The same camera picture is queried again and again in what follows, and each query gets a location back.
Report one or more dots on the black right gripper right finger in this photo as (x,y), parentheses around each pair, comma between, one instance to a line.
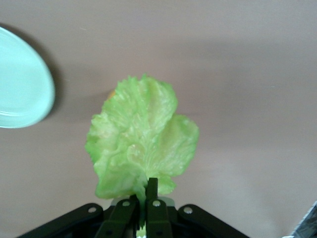
(158,220)

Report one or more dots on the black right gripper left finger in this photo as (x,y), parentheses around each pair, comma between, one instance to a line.
(119,220)

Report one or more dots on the green lettuce leaf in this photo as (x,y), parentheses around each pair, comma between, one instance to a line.
(141,134)

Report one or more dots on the mint green plate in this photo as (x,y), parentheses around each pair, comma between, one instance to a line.
(22,84)

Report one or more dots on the yellow mustard squeeze bottle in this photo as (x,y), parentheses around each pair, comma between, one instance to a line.
(112,94)

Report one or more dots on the aluminium frame profile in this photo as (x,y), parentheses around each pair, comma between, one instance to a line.
(307,223)

